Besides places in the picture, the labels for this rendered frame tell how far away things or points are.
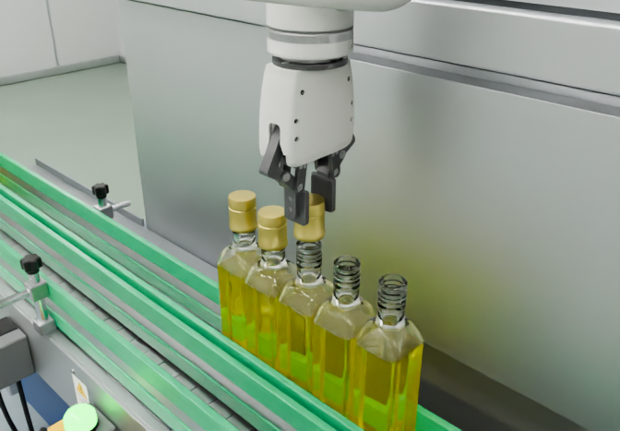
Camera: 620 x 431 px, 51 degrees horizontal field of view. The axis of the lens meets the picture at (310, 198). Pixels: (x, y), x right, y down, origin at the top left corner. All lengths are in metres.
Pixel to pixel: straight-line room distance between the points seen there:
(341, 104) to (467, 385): 0.41
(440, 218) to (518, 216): 0.10
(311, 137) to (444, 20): 0.18
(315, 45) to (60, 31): 6.44
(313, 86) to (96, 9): 6.57
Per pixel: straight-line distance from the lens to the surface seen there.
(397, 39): 0.74
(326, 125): 0.65
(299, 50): 0.61
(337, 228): 0.87
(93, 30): 7.16
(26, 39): 6.86
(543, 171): 0.67
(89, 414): 0.98
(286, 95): 0.61
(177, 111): 1.13
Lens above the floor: 1.67
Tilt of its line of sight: 26 degrees down
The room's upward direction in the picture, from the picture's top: straight up
